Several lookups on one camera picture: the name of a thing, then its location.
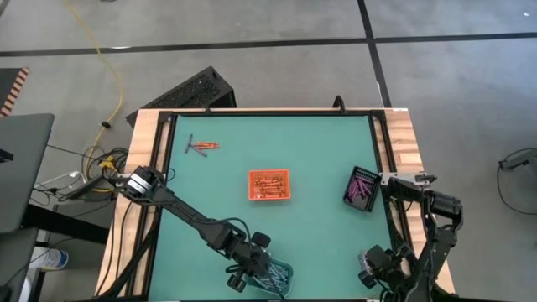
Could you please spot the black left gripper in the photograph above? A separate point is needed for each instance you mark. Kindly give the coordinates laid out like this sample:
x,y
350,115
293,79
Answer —
x,y
251,260

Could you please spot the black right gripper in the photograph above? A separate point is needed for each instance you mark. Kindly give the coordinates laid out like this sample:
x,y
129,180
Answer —
x,y
388,268

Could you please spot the grey-green plastic tray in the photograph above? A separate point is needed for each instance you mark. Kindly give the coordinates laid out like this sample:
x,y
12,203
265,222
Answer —
x,y
287,289

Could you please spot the orange plastic basket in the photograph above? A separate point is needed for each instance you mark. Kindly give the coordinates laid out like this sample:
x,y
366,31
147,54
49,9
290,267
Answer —
x,y
251,197

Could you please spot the purple crayon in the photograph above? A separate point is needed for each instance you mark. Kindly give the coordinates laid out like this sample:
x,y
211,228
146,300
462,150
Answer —
x,y
366,186
356,189
189,144

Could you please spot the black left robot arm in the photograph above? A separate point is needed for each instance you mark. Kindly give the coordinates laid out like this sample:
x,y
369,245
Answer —
x,y
189,214

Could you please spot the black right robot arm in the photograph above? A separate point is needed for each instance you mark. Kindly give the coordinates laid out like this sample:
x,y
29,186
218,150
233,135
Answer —
x,y
436,235

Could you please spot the black plastic basket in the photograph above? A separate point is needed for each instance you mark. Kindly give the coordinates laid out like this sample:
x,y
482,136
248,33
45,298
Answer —
x,y
375,201

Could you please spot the green table mat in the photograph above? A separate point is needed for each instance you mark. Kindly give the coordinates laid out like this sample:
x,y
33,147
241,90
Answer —
x,y
319,138

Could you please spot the black perforated metal case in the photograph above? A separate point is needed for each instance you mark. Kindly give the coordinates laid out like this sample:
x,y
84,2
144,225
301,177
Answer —
x,y
189,90

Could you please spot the white bottle blue label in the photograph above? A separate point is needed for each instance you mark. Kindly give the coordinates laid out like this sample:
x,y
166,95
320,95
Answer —
x,y
50,258

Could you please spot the grey desk panel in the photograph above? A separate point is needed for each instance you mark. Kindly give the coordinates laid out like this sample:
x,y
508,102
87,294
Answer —
x,y
14,264
21,168

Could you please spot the small black desk object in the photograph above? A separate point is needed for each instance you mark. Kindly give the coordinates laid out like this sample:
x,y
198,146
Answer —
x,y
5,155

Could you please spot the black mat orange stripes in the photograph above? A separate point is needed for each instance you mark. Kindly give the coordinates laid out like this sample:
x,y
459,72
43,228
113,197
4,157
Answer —
x,y
10,90

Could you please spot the black metal table frame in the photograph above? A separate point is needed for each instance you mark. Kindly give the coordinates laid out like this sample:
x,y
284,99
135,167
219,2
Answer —
x,y
230,112

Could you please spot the black desk frame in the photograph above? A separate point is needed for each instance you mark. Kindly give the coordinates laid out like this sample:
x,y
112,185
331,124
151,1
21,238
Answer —
x,y
63,224

